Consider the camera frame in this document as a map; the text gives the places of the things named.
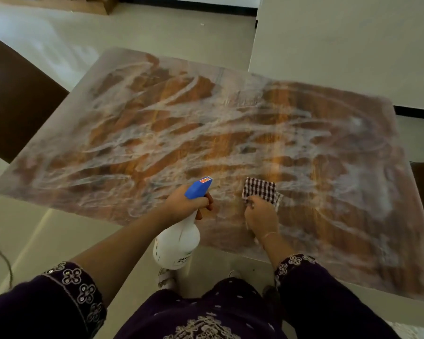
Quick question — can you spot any person's left hand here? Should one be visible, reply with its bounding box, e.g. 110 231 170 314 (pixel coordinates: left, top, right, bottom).
164 185 215 220

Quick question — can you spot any person's right hand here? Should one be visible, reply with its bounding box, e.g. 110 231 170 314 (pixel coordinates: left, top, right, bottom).
244 195 280 241

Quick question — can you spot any brown white checkered cloth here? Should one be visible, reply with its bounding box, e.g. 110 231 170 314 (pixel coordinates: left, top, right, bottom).
241 177 284 212

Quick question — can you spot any white spray bottle blue nozzle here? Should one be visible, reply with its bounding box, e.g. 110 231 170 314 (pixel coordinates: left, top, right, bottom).
153 176 215 271

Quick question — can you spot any person's left forearm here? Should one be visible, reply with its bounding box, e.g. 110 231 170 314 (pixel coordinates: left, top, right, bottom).
70 203 174 308

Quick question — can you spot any person's right forearm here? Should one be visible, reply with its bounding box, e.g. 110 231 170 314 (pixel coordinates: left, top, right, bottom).
260 232 298 269

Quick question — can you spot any white sandal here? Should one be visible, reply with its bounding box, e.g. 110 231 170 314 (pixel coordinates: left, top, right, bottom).
158 267 174 290

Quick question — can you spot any dark purple embroidered dress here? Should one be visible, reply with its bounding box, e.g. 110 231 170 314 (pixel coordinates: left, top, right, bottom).
0 254 402 339

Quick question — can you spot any wooden furniture piece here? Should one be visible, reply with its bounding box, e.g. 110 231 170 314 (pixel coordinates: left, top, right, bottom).
0 0 119 15

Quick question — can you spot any thin grey cable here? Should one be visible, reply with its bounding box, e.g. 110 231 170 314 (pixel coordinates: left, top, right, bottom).
0 214 14 291

